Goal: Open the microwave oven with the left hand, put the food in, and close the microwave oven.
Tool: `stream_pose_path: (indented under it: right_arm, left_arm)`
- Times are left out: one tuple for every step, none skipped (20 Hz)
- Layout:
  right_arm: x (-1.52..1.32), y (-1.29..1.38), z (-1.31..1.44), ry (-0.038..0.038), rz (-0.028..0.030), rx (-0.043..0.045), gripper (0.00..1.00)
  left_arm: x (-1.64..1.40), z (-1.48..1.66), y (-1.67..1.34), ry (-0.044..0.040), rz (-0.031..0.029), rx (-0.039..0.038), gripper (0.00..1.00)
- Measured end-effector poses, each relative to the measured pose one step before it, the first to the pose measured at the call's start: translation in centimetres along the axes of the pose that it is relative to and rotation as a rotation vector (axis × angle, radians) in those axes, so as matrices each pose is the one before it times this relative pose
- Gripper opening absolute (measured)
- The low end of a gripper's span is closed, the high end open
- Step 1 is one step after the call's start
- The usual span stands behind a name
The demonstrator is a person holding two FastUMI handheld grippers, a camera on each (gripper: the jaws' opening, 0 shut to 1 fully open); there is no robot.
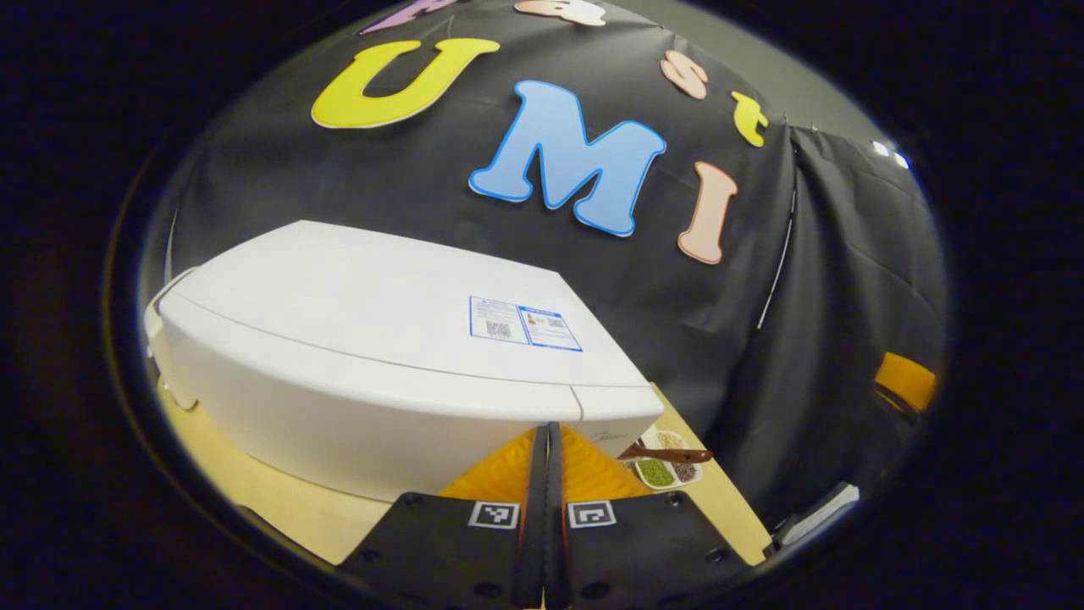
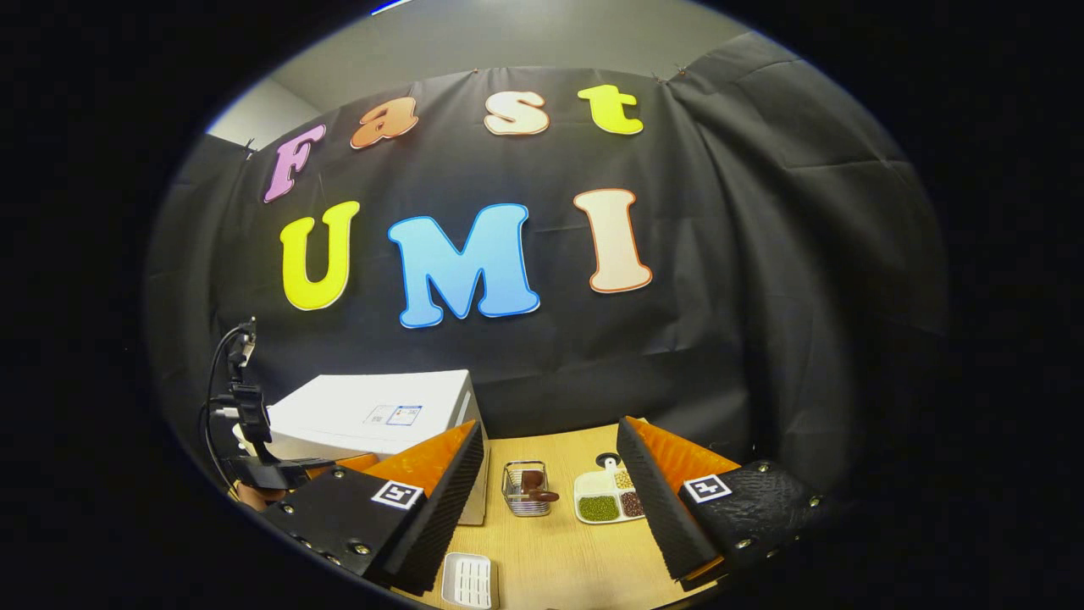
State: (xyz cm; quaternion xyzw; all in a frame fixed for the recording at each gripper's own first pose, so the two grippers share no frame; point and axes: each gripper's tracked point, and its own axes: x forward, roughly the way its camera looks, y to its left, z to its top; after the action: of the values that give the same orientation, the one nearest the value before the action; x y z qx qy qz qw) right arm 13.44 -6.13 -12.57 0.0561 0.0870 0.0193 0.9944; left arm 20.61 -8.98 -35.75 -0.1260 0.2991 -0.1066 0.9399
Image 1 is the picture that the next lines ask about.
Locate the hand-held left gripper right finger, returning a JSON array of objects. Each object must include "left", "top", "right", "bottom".
[{"left": 549, "top": 422, "right": 750, "bottom": 610}]

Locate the brown spoon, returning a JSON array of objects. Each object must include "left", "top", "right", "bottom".
[{"left": 617, "top": 445, "right": 714, "bottom": 465}]

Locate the person's torso clothing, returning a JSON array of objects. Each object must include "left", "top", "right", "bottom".
[{"left": 762, "top": 481, "right": 863, "bottom": 556}]

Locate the black backdrop cloth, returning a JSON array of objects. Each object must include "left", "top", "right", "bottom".
[{"left": 140, "top": 0, "right": 949, "bottom": 526}]

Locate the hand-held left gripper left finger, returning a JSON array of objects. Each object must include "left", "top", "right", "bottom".
[{"left": 339, "top": 422, "right": 547, "bottom": 610}]

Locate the white divided condiment dish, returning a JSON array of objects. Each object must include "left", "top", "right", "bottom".
[{"left": 631, "top": 428, "right": 704, "bottom": 491}]

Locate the white microwave oven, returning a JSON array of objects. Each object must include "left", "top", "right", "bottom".
[{"left": 144, "top": 220, "right": 666, "bottom": 505}]

